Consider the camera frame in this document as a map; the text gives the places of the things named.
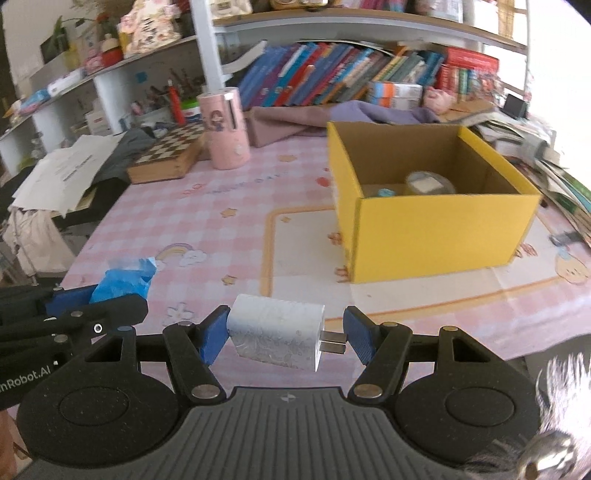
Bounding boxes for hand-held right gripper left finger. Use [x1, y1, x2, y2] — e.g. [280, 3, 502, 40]
[85, 305, 232, 402]

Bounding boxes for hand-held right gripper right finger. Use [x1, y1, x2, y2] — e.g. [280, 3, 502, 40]
[344, 305, 497, 401]

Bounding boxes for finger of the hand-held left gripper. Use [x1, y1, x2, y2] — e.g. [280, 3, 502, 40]
[0, 284, 99, 326]
[0, 294, 149, 357]

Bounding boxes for blue plastic wrapper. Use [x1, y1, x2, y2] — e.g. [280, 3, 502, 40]
[89, 256, 158, 305]

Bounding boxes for white charger plug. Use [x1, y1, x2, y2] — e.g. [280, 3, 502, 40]
[226, 294, 348, 373]

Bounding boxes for yellow cardboard box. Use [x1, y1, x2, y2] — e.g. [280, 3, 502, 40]
[327, 121, 542, 284]

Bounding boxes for yellow tape roll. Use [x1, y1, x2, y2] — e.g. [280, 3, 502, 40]
[405, 171, 458, 195]

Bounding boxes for beige garment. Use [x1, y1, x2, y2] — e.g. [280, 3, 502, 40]
[2, 208, 77, 278]

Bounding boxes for white paper sheets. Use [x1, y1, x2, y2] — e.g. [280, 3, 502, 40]
[11, 133, 125, 217]

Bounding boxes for dark grey cloth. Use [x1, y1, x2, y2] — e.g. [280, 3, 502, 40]
[92, 127, 160, 185]

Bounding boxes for wooden chessboard box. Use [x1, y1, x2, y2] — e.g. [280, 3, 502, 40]
[127, 121, 208, 184]

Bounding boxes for pink humidifier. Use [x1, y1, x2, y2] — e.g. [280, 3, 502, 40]
[197, 87, 251, 171]

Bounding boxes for blue tissue pack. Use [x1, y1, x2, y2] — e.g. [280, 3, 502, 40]
[14, 88, 51, 114]

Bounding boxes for pen holder with brushes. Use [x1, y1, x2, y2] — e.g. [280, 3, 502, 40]
[131, 69, 204, 127]

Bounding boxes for grey fuzzy sleeve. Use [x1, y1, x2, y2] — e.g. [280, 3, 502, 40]
[462, 351, 591, 480]

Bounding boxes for white flat box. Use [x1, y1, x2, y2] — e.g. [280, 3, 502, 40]
[46, 69, 86, 95]

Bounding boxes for mauve cloth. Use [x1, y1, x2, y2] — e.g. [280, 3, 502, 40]
[247, 105, 342, 148]

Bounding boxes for round metal button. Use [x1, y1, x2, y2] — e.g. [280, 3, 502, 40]
[517, 431, 580, 480]

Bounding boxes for pink pig toy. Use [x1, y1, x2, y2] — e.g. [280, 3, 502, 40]
[422, 87, 455, 114]

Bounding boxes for red apple jar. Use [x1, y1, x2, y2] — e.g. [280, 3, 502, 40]
[100, 33, 123, 68]

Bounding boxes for pile of books and papers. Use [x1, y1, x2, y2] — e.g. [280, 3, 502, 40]
[475, 111, 591, 250]

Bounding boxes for green potted plant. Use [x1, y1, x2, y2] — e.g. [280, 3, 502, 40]
[41, 14, 75, 61]

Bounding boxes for row of colourful books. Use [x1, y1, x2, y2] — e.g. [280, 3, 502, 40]
[238, 41, 446, 109]

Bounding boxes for red spined book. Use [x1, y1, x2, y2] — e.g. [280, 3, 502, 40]
[436, 65, 458, 93]

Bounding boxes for black phone stand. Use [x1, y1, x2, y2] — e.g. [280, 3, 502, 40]
[502, 93, 528, 118]

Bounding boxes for pink paper house ornament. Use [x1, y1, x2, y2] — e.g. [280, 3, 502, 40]
[117, 0, 183, 58]

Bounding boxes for colourful paper ornaments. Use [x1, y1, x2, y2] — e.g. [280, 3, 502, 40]
[480, 71, 504, 100]

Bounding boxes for white shelving unit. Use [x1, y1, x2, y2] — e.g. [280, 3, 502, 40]
[0, 0, 532, 176]

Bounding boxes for red thick book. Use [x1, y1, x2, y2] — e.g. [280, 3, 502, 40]
[445, 46, 500, 70]

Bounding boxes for white quilted bag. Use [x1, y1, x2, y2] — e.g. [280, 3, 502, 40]
[210, 0, 254, 19]

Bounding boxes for shelf row of thin books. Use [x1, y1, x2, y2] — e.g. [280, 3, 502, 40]
[342, 0, 416, 12]

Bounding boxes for gold retro radio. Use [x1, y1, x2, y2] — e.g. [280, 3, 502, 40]
[270, 0, 331, 11]

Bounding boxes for bamboo roll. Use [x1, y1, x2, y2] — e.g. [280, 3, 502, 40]
[499, 0, 515, 40]

